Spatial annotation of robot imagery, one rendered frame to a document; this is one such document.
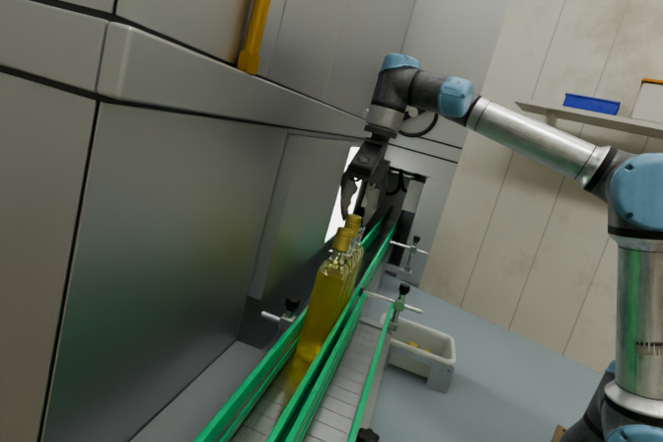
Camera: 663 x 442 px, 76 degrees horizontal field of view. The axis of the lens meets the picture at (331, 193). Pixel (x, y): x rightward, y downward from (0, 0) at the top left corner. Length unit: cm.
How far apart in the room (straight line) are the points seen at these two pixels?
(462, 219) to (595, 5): 184
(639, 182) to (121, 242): 72
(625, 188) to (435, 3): 140
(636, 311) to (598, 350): 292
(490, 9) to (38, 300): 186
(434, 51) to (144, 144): 163
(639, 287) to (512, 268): 288
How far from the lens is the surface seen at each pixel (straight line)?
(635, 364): 89
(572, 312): 372
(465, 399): 131
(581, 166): 95
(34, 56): 46
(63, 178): 44
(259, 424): 77
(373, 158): 84
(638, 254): 84
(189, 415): 76
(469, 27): 200
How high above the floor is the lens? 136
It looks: 9 degrees down
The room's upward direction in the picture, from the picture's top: 15 degrees clockwise
